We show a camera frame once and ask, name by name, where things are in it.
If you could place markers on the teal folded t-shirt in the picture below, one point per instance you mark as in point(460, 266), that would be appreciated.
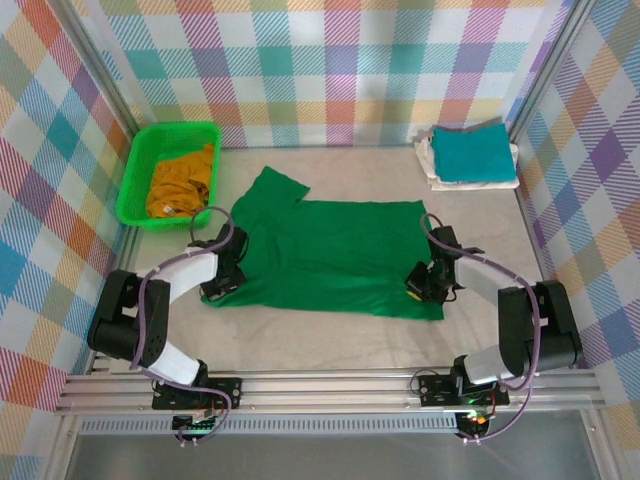
point(475, 152)

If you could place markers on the grey metal panel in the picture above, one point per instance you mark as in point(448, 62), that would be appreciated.
point(325, 457)

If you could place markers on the aluminium frame post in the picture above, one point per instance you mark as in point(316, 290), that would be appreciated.
point(550, 65)
point(95, 65)

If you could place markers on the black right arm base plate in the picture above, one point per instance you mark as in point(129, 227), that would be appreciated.
point(432, 390)

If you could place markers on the green t-shirt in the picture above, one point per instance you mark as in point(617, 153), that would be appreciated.
point(325, 250)

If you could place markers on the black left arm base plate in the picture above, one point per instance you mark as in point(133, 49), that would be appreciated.
point(230, 392)

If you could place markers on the grey folded t-shirt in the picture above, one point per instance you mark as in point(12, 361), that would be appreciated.
point(487, 123)

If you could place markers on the aluminium mounting rail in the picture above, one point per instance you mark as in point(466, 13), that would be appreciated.
point(325, 392)

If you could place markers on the white folded t-shirt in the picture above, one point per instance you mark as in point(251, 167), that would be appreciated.
point(475, 186)

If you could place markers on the green plastic basket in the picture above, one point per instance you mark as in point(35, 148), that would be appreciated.
point(132, 170)

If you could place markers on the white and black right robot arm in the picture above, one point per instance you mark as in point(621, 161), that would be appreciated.
point(480, 277)

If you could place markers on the mustard yellow t-shirt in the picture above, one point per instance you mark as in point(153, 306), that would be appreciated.
point(175, 187)

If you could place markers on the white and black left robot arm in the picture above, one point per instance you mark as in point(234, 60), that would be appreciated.
point(195, 272)

